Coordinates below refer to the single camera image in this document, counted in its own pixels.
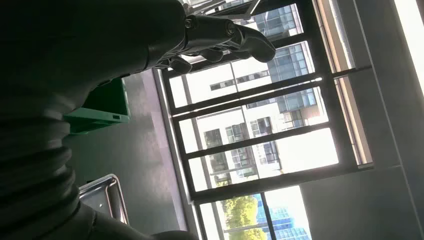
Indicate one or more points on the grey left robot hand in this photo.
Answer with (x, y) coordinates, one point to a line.
(82, 43)

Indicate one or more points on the green plastic crate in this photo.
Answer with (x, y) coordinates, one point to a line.
(106, 111)

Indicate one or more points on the stainless steel tray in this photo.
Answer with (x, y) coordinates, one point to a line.
(102, 195)

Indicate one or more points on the black window frame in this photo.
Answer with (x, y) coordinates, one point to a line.
(251, 96)

